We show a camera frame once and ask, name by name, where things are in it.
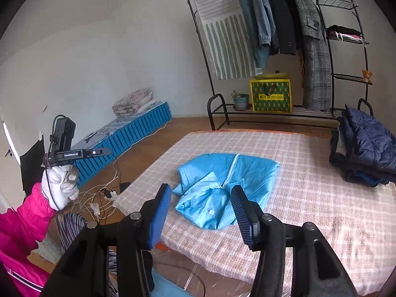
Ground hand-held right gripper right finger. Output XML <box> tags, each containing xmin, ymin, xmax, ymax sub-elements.
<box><xmin>230</xmin><ymin>185</ymin><xmax>359</xmax><ymax>297</ymax></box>

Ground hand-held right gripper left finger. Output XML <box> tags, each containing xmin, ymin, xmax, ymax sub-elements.
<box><xmin>46</xmin><ymin>183</ymin><xmax>172</xmax><ymax>297</ymax></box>

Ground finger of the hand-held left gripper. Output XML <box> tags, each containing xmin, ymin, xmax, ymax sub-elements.
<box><xmin>87</xmin><ymin>148</ymin><xmax>112</xmax><ymax>159</ymax></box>

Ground light blue pinstriped work jacket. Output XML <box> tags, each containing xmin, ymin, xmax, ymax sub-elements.
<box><xmin>172</xmin><ymin>152</ymin><xmax>280</xmax><ymax>230</ymax></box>

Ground black metal clothes rack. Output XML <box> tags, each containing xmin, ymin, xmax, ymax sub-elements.
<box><xmin>182</xmin><ymin>0</ymin><xmax>375</xmax><ymax>132</ymax></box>

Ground folded clothes on rack shelf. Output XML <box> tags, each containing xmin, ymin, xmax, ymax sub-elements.
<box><xmin>327</xmin><ymin>24</ymin><xmax>367</xmax><ymax>43</ymax></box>

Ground person's left hand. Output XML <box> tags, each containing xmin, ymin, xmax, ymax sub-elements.
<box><xmin>42</xmin><ymin>163</ymin><xmax>80</xmax><ymax>210</ymax></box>

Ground blue slatted platform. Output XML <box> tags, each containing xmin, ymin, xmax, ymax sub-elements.
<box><xmin>70</xmin><ymin>100</ymin><xmax>173</xmax><ymax>188</ymax></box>

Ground dark cloth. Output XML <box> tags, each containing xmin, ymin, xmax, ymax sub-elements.
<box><xmin>20</xmin><ymin>139</ymin><xmax>47</xmax><ymax>198</ymax></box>

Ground floral folded quilt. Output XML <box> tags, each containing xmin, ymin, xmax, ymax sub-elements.
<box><xmin>112</xmin><ymin>88</ymin><xmax>153</xmax><ymax>117</ymax></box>

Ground white door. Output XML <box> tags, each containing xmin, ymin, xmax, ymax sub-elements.
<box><xmin>0</xmin><ymin>114</ymin><xmax>25</xmax><ymax>214</ymax></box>

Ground pale knit cloth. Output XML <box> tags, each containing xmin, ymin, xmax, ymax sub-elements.
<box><xmin>28</xmin><ymin>238</ymin><xmax>62</xmax><ymax>264</ymax></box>

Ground small potted plant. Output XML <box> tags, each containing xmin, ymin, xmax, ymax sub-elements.
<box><xmin>230</xmin><ymin>90</ymin><xmax>249</xmax><ymax>111</ymax></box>

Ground hanging dark jackets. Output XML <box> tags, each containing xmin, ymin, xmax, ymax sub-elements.
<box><xmin>328</xmin><ymin>128</ymin><xmax>393</xmax><ymax>188</ymax></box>

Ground yellow green gift box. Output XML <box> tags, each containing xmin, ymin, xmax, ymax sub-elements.
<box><xmin>249</xmin><ymin>71</ymin><xmax>293</xmax><ymax>113</ymax></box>

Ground navy quilted puffer jacket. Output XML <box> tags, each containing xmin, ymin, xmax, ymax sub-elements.
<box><xmin>339</xmin><ymin>104</ymin><xmax>396</xmax><ymax>175</ymax></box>

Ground person's pink garment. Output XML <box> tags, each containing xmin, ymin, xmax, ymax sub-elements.
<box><xmin>0</xmin><ymin>250</ymin><xmax>50</xmax><ymax>297</ymax></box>

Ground grey plaid coat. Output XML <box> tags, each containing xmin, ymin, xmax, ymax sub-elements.
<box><xmin>288</xmin><ymin>0</ymin><xmax>333</xmax><ymax>112</ymax></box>

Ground white grey striped cloth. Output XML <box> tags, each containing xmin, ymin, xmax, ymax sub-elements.
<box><xmin>192</xmin><ymin>0</ymin><xmax>259</xmax><ymax>80</ymax></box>

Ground teal denim shirt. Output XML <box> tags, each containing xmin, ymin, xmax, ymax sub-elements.
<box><xmin>237</xmin><ymin>0</ymin><xmax>270</xmax><ymax>69</ymax></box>

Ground black coat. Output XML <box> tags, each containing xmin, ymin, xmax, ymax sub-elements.
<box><xmin>264</xmin><ymin>0</ymin><xmax>304</xmax><ymax>55</ymax></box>

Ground blue denim jacket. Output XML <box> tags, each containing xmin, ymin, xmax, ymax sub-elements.
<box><xmin>249</xmin><ymin>0</ymin><xmax>280</xmax><ymax>56</ymax></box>

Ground tangle of white cables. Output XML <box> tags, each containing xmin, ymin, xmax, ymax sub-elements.
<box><xmin>73</xmin><ymin>124</ymin><xmax>174</xmax><ymax>226</ymax></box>

